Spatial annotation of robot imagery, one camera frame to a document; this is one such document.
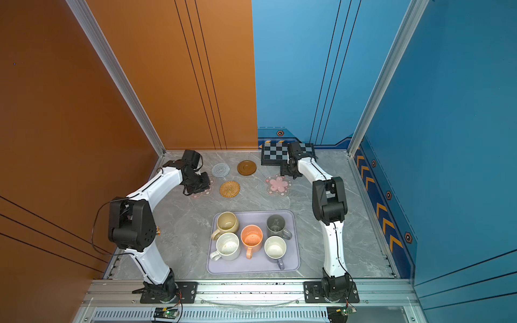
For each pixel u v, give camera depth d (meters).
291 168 0.91
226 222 0.90
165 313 0.71
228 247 0.83
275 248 0.83
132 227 0.49
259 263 0.81
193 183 0.79
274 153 1.16
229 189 1.02
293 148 0.86
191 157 0.76
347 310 0.69
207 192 1.02
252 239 0.85
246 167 1.12
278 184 1.06
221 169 1.12
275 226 0.87
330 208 0.60
